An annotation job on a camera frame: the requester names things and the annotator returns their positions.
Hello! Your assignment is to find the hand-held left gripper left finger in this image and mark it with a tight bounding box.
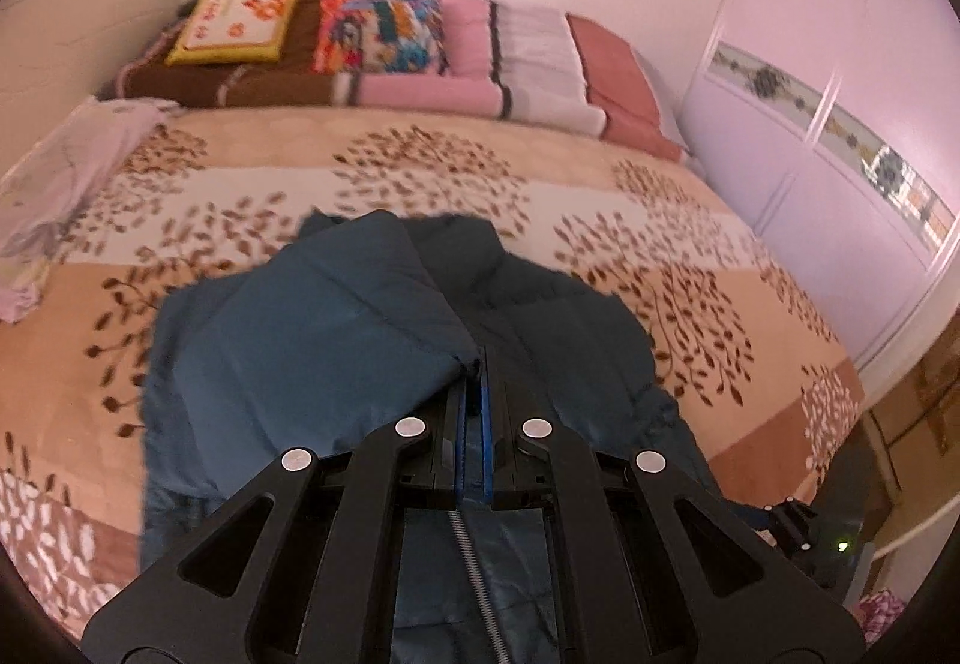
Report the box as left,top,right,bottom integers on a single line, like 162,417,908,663
82,370,479,664

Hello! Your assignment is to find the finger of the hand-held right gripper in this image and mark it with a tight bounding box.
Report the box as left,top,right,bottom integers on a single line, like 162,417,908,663
754,496,817,554

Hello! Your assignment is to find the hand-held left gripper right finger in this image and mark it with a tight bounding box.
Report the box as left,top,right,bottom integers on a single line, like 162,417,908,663
482,347,865,664

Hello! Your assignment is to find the blue padded jacket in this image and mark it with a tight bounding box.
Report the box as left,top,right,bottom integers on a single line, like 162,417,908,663
139,208,760,664

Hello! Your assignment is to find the pink checked cloth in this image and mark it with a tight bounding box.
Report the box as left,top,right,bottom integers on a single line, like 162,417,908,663
855,589,910,644

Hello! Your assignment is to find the cardboard box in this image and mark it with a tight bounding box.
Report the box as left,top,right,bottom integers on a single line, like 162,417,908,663
868,308,960,560

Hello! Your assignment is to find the tree print bed blanket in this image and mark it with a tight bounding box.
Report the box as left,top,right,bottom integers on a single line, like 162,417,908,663
0,101,869,644

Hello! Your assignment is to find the folded striped blanket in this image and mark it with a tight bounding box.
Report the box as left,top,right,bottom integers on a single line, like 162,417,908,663
97,0,692,164

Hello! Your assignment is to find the colourful patterned pillow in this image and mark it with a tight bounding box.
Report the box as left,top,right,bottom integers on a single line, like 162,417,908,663
311,0,451,77

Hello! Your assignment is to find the white wardrobe with patterned band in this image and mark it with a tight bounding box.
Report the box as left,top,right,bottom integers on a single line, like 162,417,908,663
679,0,960,372

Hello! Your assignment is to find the yellow floral pillow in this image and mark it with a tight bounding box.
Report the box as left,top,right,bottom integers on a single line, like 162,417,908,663
165,0,303,67

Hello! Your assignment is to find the lilac crumpled cloth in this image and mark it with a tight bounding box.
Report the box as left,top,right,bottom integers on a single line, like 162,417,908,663
0,96,182,325

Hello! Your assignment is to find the cream headboard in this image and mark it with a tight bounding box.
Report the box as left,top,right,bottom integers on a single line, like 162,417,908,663
0,0,185,134

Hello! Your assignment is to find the white cable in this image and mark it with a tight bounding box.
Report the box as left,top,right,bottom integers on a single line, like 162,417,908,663
874,490,955,561

